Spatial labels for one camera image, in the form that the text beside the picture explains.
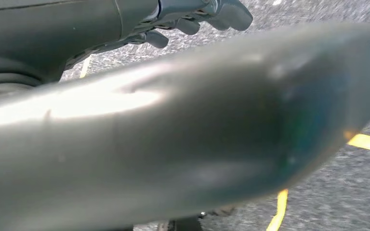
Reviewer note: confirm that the black robot foot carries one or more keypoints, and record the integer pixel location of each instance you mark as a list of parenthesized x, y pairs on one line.
[(188, 223)]

